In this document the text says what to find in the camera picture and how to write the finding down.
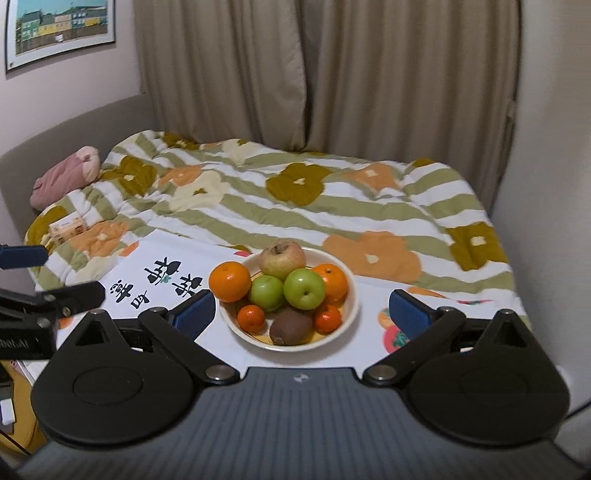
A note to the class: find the cream duck bowl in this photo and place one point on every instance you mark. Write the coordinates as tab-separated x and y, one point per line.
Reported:
348	308

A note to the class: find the beige curtains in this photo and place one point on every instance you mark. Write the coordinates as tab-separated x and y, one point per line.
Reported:
379	80

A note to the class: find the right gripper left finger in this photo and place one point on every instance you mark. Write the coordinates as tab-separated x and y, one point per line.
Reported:
176	331

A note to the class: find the large orange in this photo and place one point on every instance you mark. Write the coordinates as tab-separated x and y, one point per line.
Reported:
336	283
229	281

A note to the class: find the small tangerine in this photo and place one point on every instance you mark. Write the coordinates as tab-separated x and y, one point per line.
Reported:
251	318
327	319

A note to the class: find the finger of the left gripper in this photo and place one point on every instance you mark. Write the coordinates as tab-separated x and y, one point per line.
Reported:
21	257
72	300

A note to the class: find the yellowish red apple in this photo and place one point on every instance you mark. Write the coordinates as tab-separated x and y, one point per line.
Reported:
281	258

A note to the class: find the brown kiwi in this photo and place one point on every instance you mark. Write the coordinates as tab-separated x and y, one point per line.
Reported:
291	328

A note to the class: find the pink plush pillow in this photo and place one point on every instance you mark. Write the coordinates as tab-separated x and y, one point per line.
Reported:
76	171

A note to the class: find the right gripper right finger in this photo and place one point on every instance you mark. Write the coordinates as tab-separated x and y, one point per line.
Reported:
428	331

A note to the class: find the green apple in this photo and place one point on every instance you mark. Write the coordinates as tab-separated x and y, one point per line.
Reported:
304	289
266	292

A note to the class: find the grey headboard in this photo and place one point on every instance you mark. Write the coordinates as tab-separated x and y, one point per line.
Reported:
101	128

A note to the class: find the framed wall picture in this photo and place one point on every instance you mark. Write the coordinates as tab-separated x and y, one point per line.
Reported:
37	30

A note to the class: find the small tissue packet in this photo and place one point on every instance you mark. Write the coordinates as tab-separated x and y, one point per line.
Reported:
66	228

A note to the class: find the floral striped quilt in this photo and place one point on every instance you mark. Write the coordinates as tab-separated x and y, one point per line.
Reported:
418	223

